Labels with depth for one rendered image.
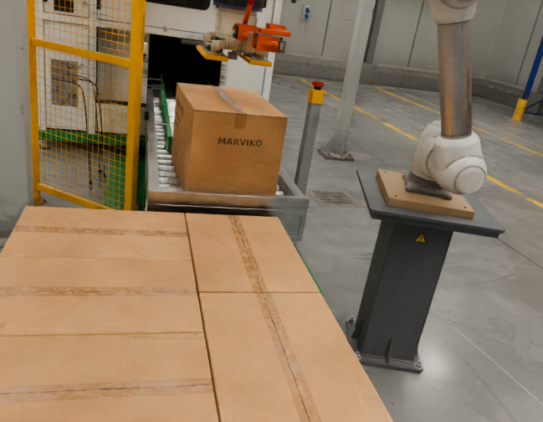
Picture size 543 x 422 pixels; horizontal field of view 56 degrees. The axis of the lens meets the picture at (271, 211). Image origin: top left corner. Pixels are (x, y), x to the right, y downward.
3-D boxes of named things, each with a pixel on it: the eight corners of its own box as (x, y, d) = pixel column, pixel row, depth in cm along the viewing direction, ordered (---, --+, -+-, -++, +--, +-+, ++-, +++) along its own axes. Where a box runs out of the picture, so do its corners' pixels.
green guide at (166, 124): (150, 93, 417) (151, 82, 414) (162, 95, 420) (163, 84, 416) (152, 150, 275) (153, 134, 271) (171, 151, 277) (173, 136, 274)
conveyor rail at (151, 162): (145, 110, 422) (146, 88, 415) (151, 111, 423) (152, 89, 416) (145, 232, 216) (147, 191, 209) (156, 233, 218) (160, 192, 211)
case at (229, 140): (171, 157, 269) (176, 82, 254) (243, 162, 282) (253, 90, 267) (186, 201, 217) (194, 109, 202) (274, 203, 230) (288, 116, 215)
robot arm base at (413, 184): (443, 181, 216) (447, 169, 213) (452, 200, 196) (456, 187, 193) (400, 172, 217) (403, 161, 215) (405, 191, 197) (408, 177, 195)
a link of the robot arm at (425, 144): (441, 170, 211) (457, 119, 202) (458, 187, 194) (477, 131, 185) (404, 165, 208) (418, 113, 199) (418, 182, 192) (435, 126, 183)
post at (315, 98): (280, 254, 306) (309, 87, 268) (291, 254, 307) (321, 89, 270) (283, 259, 300) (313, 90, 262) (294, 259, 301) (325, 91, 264)
